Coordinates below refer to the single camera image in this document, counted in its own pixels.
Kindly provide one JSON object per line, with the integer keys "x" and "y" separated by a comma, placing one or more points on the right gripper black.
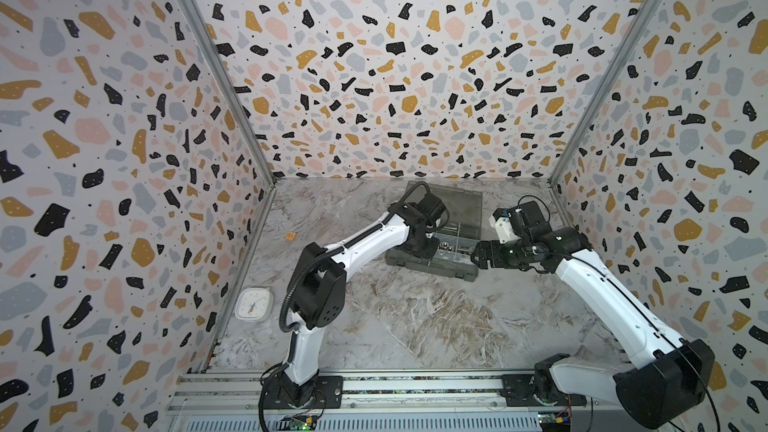
{"x": 489, "y": 252}

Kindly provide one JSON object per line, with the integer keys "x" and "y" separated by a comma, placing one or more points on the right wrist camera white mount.
{"x": 501, "y": 224}

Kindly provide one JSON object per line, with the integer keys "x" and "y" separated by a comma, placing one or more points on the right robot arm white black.
{"x": 666, "y": 376}

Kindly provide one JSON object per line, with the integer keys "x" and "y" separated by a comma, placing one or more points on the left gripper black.
{"x": 429, "y": 254}

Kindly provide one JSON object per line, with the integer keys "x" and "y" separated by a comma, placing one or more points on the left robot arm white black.
{"x": 316, "y": 293}

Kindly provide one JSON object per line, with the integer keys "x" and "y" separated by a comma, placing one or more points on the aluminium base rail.
{"x": 399, "y": 390}

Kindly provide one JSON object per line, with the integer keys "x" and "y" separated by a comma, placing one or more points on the grey plastic compartment organizer box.
{"x": 457, "y": 239}

